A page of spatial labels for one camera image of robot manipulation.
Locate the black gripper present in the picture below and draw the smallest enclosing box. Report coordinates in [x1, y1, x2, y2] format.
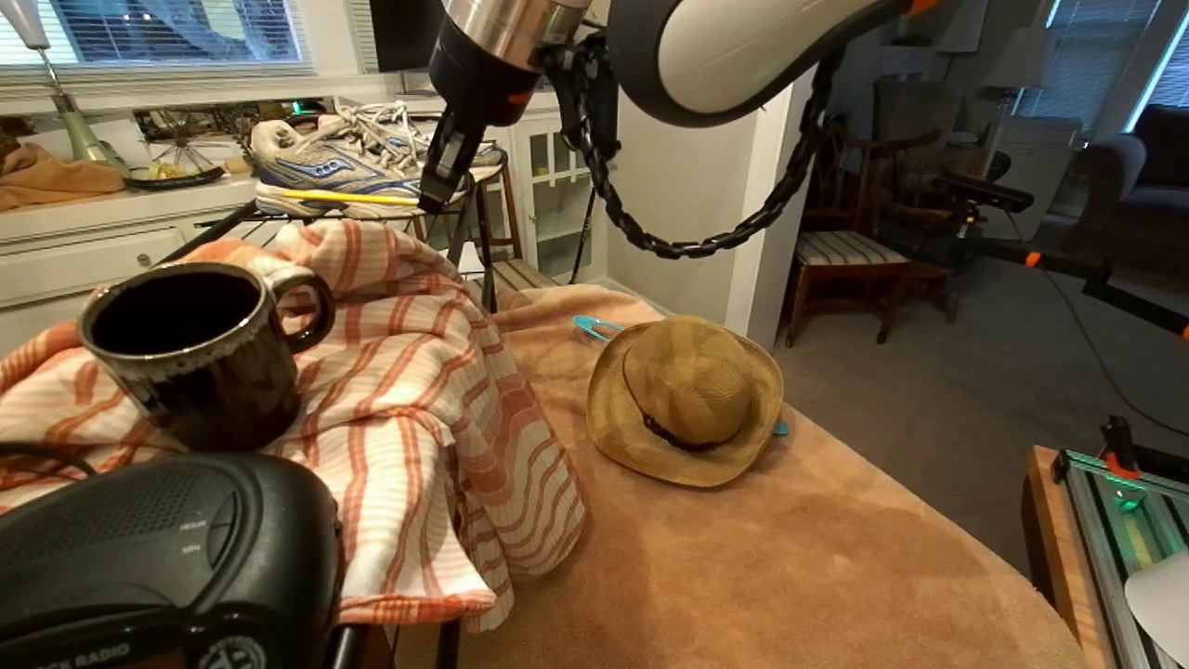
[415, 18, 548, 214]

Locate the dark glazed mug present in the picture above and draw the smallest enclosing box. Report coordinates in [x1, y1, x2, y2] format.
[75, 260, 338, 457]

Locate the white glass door cabinet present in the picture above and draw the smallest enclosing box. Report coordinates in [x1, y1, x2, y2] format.
[511, 101, 613, 290]

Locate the red striped white towel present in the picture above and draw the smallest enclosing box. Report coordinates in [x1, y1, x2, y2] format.
[0, 214, 594, 638]

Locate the dark shallow dish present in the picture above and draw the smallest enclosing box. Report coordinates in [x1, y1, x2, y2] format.
[120, 125, 229, 193]

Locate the white framed window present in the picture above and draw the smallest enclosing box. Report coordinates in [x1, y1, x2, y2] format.
[0, 0, 376, 82]

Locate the tan straw hat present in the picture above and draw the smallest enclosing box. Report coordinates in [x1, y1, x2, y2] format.
[584, 311, 790, 493]

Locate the white dresser with drawers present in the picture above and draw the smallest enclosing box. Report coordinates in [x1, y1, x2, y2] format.
[0, 175, 268, 362]

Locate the brown crumpled cloth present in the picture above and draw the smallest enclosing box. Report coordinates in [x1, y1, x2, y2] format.
[0, 136, 129, 214]

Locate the wooden chair striped cushion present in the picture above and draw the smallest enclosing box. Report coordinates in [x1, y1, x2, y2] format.
[782, 119, 958, 352]

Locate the black portable radio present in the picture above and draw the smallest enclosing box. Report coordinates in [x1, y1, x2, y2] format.
[0, 450, 350, 669]

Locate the black rod with orange joints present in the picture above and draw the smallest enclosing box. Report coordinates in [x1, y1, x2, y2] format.
[951, 199, 1189, 341]

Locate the dark blue armchair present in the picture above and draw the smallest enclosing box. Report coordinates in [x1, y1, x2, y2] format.
[1085, 101, 1189, 258]

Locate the black corrugated cable conduit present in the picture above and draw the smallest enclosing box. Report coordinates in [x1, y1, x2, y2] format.
[534, 25, 855, 265]

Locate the black camera on mount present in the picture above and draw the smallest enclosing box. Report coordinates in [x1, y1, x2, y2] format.
[939, 167, 1039, 214]

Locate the aluminium extrusion base frame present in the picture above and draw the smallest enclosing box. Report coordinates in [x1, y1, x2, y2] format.
[1052, 443, 1189, 669]

